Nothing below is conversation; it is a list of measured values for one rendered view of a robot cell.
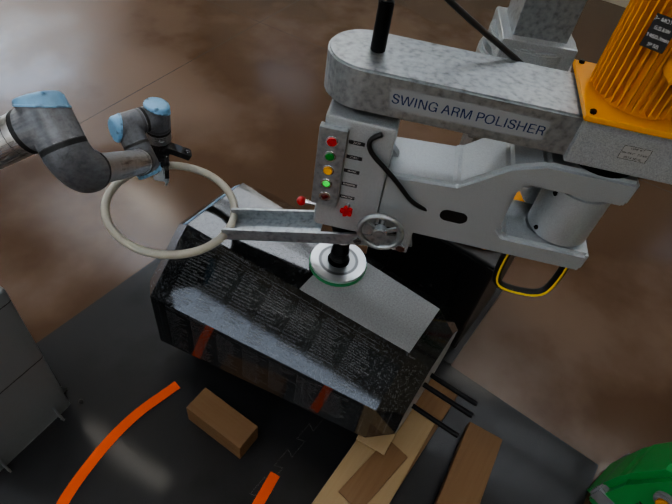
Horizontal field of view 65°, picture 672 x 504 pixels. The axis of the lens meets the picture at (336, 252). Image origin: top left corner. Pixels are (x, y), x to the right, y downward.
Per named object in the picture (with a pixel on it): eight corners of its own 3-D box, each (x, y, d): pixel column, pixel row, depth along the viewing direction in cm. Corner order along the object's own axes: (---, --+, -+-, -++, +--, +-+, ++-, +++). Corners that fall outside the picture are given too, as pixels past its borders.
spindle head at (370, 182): (424, 209, 189) (460, 99, 156) (418, 253, 174) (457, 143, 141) (325, 186, 191) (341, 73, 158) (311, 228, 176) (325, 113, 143)
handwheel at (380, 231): (401, 235, 175) (412, 201, 164) (398, 257, 169) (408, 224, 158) (357, 224, 176) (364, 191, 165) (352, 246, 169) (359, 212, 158)
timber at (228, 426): (188, 419, 237) (185, 407, 228) (207, 399, 244) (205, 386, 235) (240, 459, 228) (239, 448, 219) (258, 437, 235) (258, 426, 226)
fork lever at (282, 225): (416, 215, 190) (416, 205, 187) (410, 254, 178) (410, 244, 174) (238, 211, 207) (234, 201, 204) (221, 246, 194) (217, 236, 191)
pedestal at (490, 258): (408, 233, 333) (439, 136, 278) (503, 290, 311) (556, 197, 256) (347, 297, 294) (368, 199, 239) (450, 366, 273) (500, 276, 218)
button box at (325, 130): (337, 202, 167) (350, 126, 145) (335, 208, 165) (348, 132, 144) (312, 196, 167) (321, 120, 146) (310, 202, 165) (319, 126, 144)
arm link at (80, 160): (100, 187, 129) (169, 169, 195) (75, 138, 126) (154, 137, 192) (56, 205, 129) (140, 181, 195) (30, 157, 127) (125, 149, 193)
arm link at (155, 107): (135, 98, 187) (161, 91, 193) (138, 127, 197) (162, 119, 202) (150, 113, 184) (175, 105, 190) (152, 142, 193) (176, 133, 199)
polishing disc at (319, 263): (373, 252, 207) (373, 250, 207) (355, 291, 194) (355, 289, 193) (322, 234, 211) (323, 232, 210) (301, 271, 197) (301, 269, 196)
